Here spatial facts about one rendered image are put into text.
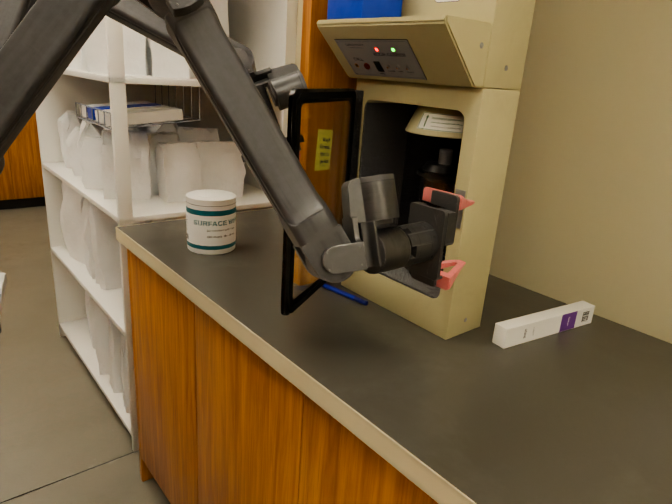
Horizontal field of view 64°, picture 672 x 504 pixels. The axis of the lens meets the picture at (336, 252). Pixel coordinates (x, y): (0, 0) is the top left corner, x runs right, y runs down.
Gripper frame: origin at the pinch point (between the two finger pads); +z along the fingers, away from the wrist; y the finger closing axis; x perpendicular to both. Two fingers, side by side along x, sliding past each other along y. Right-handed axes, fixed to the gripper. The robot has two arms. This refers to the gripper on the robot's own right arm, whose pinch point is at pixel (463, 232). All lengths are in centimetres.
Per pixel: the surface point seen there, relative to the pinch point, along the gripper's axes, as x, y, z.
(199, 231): 76, -19, -7
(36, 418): 167, -119, -37
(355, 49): 33.0, 26.3, 4.4
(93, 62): 154, 20, -8
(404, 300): 20.7, -22.0, 11.9
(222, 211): 73, -14, -2
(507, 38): 8.8, 29.1, 16.6
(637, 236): -5, -7, 55
